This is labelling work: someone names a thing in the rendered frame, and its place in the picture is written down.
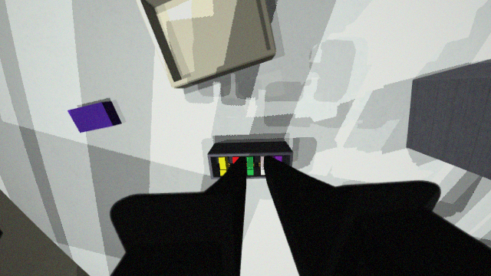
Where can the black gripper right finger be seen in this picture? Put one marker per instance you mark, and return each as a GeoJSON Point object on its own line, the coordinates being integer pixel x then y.
{"type": "Point", "coordinates": [317, 217]}

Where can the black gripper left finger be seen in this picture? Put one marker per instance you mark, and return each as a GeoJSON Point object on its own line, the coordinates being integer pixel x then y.
{"type": "Point", "coordinates": [216, 214]}

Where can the beige shallow tray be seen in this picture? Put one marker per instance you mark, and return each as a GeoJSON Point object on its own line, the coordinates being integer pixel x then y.
{"type": "Point", "coordinates": [200, 40]}

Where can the green fuse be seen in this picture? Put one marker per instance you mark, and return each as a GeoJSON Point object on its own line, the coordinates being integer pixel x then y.
{"type": "Point", "coordinates": [250, 166]}

